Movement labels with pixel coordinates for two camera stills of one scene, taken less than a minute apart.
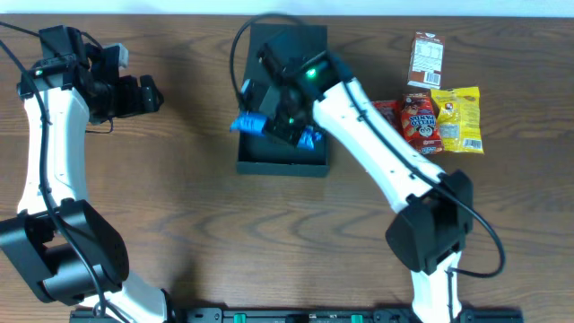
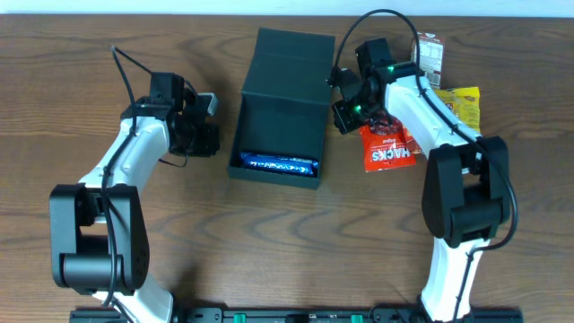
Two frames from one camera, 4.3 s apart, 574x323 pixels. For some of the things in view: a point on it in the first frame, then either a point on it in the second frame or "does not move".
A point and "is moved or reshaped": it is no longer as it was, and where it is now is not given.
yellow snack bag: x=460 y=118 does not move
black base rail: x=332 y=315 does not move
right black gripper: x=278 y=126 → x=343 y=117
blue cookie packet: x=255 y=123 → x=278 y=163
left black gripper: x=135 y=95 → x=203 y=140
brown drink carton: x=427 y=59 does not move
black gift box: x=269 y=153 is moved or reshaped
